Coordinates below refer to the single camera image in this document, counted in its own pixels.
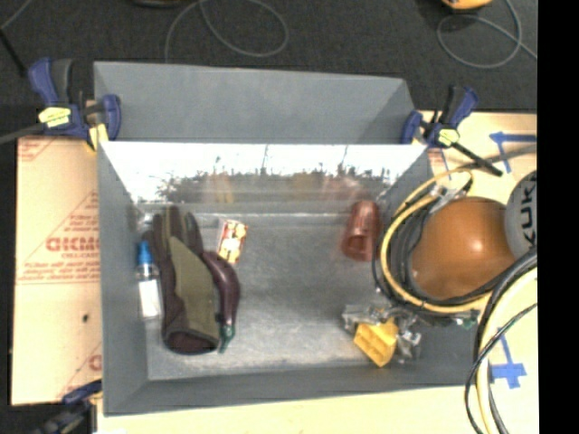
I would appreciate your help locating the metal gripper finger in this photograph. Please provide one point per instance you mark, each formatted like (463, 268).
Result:
(359, 317)
(409, 344)

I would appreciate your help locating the yellow ribbed plastic block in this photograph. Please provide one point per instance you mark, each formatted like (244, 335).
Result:
(375, 342)

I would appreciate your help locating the grey metal bin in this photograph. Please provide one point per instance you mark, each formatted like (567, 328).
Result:
(289, 305)

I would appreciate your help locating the purple toy eggplant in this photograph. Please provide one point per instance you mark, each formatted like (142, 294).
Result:
(226, 283)

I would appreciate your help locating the red and yellow small packet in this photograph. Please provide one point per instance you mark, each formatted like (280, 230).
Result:
(232, 241)

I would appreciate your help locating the dark maroon and olive glove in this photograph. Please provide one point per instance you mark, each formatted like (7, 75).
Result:
(185, 287)

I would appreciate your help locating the clear spray bottle blue cap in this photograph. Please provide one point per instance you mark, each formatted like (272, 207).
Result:
(148, 287)

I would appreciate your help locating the brown cardboard board red print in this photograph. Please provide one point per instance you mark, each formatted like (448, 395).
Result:
(54, 224)

